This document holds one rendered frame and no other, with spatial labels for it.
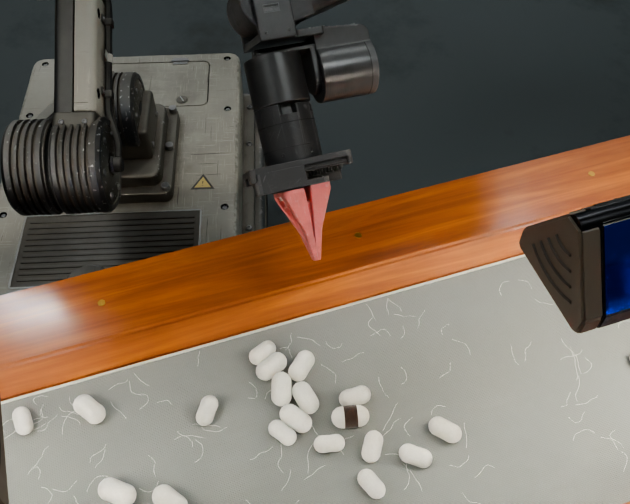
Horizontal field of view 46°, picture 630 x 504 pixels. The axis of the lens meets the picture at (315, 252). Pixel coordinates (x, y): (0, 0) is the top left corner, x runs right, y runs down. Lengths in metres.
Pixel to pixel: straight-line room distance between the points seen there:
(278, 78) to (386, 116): 1.45
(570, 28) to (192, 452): 2.08
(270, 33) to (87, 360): 0.39
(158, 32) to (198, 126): 1.08
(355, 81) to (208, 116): 0.74
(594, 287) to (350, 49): 0.37
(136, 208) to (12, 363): 0.54
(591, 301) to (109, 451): 0.50
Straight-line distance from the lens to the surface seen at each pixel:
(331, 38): 0.75
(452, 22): 2.53
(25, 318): 0.86
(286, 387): 0.77
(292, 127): 0.71
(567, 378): 0.84
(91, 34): 1.05
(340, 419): 0.76
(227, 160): 1.37
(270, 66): 0.72
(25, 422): 0.81
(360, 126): 2.12
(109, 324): 0.83
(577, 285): 0.48
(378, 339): 0.82
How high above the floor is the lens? 1.45
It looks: 53 degrees down
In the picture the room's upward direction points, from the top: straight up
